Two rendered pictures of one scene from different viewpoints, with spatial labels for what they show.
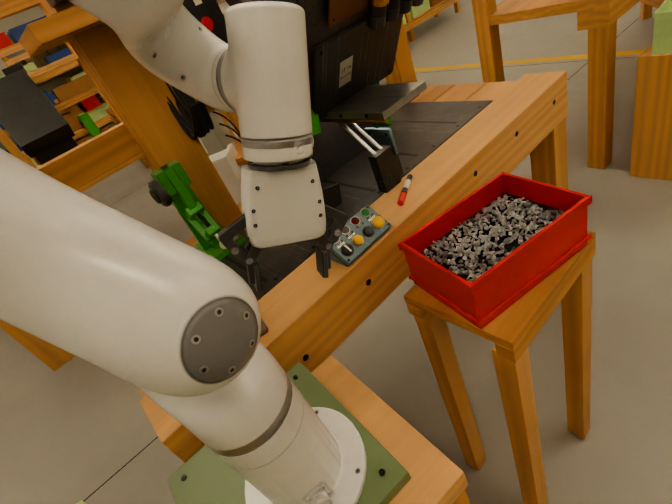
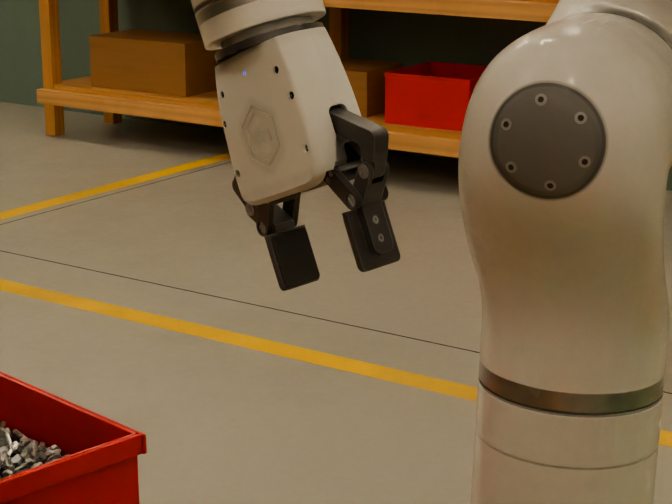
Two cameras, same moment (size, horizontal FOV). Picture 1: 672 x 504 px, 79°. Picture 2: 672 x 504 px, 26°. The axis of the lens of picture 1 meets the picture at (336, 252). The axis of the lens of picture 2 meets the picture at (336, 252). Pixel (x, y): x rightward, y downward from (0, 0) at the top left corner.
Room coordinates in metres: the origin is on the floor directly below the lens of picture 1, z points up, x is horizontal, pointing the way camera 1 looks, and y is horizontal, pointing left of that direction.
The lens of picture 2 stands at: (0.91, 0.88, 1.39)
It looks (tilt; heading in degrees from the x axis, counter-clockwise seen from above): 15 degrees down; 241
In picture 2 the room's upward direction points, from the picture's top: straight up
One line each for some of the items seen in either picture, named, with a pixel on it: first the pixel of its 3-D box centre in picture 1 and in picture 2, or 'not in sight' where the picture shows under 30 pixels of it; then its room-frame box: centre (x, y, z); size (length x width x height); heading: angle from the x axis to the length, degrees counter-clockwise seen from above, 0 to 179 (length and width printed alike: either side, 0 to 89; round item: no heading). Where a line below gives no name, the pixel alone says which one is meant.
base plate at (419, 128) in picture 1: (335, 185); not in sight; (1.15, -0.08, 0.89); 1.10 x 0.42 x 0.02; 118
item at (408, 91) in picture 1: (350, 103); not in sight; (1.10, -0.20, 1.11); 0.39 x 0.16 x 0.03; 28
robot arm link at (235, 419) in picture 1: (177, 338); (572, 214); (0.36, 0.20, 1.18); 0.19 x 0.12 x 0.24; 39
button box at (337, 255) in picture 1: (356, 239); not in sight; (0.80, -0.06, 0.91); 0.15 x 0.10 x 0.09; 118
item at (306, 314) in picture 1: (410, 220); not in sight; (0.90, -0.22, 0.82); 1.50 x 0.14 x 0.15; 118
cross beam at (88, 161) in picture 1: (228, 83); not in sight; (1.47, 0.09, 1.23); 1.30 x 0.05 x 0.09; 118
